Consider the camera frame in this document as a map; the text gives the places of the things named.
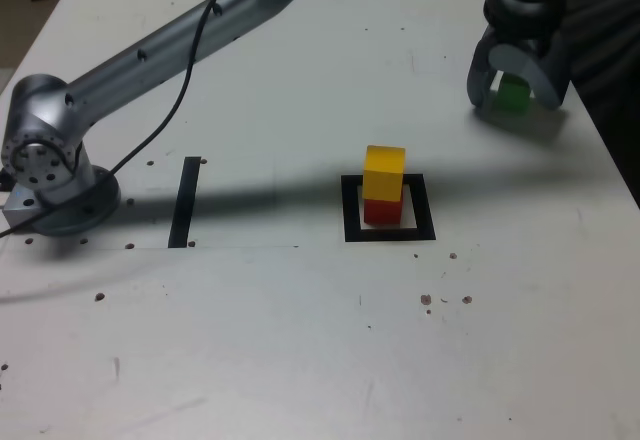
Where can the black tape square outline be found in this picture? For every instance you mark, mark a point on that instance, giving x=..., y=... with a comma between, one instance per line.
x=350, y=220

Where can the black tape strip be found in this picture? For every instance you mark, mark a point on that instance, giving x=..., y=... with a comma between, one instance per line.
x=184, y=200

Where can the yellow cube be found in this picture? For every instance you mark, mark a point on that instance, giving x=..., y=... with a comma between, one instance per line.
x=382, y=175

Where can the green cube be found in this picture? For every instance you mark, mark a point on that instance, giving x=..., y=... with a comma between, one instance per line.
x=512, y=96

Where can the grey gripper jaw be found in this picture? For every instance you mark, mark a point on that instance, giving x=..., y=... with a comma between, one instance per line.
x=535, y=67

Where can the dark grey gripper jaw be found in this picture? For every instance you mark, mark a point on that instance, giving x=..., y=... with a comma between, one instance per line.
x=480, y=75

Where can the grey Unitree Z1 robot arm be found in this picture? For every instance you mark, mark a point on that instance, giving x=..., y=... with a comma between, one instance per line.
x=125, y=70

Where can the person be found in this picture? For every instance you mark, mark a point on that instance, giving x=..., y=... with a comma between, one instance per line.
x=610, y=35

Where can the red cube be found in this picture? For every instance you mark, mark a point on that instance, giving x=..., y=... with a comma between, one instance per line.
x=382, y=212

